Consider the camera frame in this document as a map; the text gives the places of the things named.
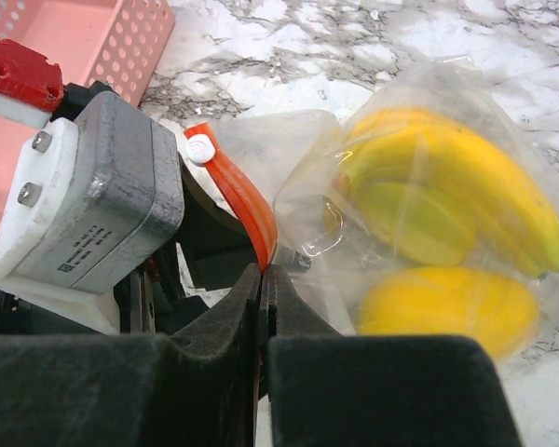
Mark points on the fake yellow mango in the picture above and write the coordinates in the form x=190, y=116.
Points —
x=497, y=311

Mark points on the pink plastic basket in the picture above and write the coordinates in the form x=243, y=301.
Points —
x=116, y=42

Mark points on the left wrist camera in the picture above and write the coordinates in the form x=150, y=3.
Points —
x=96, y=192

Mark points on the zip bag with yellow fruit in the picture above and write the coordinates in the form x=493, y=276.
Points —
x=337, y=247

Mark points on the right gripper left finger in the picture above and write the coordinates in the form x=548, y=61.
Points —
x=217, y=388

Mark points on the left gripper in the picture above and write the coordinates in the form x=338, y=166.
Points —
x=223, y=229

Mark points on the fake banana bunch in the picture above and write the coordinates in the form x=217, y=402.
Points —
x=416, y=145

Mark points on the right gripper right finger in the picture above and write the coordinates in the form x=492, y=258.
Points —
x=306, y=374

